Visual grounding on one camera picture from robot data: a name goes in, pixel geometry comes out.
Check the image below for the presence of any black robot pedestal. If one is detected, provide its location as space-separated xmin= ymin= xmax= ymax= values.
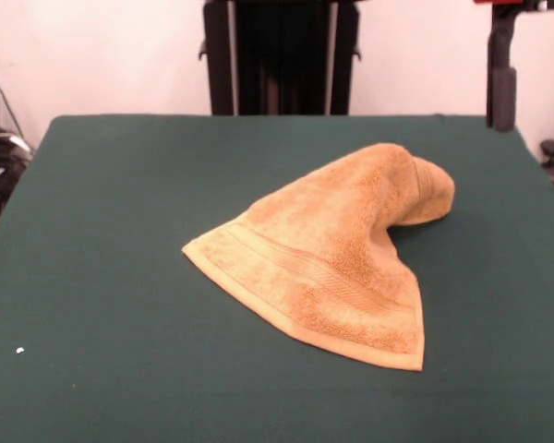
xmin=197 ymin=0 xmax=364 ymax=116

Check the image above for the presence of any dark green table cloth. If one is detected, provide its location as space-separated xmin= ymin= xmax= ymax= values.
xmin=0 ymin=114 xmax=554 ymax=443

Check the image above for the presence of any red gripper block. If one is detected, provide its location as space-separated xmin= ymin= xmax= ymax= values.
xmin=473 ymin=0 xmax=549 ymax=134

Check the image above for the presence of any tan terry towel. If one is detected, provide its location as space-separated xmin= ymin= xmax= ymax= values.
xmin=180 ymin=142 xmax=456 ymax=373

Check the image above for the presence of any white cable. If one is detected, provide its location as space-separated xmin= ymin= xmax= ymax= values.
xmin=0 ymin=132 xmax=34 ymax=156

